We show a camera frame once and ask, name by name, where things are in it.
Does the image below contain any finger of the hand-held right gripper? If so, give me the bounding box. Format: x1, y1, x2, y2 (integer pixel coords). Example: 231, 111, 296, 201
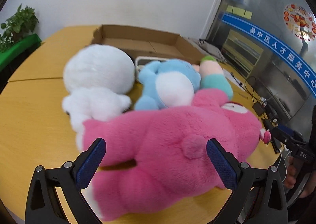
271, 126, 303, 146

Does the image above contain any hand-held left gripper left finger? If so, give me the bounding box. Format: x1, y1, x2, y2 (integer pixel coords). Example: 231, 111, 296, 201
25, 137, 106, 224

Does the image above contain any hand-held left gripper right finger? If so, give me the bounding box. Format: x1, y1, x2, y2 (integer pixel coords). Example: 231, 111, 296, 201
206, 138, 288, 224

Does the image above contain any pink plush toy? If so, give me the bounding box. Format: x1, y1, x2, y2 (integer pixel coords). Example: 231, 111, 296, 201
76, 88, 272, 222

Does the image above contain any pastel plush toy green hair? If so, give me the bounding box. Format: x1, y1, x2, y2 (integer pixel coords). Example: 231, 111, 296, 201
194, 55, 234, 98

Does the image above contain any white plush toy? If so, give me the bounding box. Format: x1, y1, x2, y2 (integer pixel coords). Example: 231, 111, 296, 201
62, 44, 136, 140

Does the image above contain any blue plush toy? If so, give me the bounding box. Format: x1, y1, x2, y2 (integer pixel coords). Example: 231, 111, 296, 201
134, 59, 201, 111

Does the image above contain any cardboard box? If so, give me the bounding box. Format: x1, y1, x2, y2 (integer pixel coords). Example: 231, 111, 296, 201
92, 25, 205, 64

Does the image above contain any person's right hand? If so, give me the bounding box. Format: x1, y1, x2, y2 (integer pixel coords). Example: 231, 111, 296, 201
284, 158, 316, 198

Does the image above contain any black power adapter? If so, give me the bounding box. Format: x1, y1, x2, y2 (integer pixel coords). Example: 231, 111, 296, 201
253, 102, 265, 116

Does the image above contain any white paper sheet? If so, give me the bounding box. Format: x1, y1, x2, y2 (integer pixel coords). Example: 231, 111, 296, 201
222, 67, 247, 91

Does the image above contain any wooden shelf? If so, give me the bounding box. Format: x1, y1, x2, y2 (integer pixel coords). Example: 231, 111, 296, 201
222, 29, 264, 79

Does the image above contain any blue banner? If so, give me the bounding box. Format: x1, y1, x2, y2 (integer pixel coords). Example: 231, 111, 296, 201
220, 12, 316, 101

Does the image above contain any round red sticker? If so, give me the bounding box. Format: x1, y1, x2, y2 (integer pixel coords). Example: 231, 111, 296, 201
283, 4, 316, 42

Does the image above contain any grey cloth bag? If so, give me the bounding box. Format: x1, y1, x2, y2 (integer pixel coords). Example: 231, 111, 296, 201
184, 37, 228, 62

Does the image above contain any white plastic tray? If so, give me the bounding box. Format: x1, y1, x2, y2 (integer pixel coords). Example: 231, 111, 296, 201
134, 56, 171, 71

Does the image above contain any large potted plant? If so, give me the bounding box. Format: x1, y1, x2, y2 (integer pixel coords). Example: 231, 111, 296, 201
1, 4, 39, 43

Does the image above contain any black cable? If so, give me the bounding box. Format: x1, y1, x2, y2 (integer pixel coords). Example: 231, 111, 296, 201
231, 73, 258, 106

